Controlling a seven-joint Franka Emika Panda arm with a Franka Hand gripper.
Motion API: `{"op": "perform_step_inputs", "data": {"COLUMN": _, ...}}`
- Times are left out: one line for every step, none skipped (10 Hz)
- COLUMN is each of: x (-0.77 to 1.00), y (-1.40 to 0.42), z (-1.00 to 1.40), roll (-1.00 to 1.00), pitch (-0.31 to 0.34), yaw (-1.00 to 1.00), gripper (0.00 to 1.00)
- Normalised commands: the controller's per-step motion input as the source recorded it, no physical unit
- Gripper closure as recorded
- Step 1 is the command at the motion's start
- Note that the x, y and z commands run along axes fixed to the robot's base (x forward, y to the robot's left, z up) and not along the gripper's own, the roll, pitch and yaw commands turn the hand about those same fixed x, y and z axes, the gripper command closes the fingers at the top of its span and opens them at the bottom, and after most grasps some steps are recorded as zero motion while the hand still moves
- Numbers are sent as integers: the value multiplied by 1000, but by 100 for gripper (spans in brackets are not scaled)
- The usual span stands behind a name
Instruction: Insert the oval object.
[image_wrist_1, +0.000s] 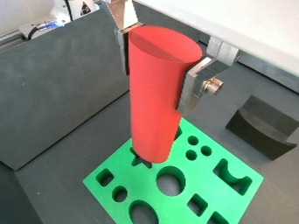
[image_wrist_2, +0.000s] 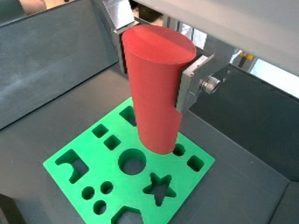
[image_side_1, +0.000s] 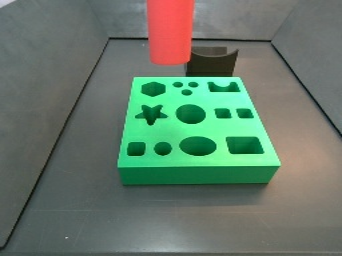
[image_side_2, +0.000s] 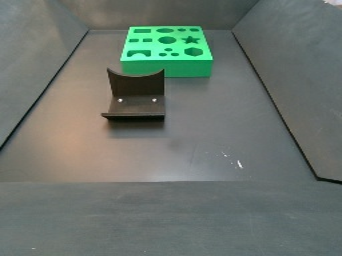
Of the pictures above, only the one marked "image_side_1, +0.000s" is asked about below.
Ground red oval cylinder peg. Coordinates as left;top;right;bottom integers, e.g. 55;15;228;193
147;0;195;65

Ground green shape sorter block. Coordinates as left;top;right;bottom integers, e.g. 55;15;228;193
117;77;280;185

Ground black curved holder block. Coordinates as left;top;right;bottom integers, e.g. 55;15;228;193
186;46;239;77

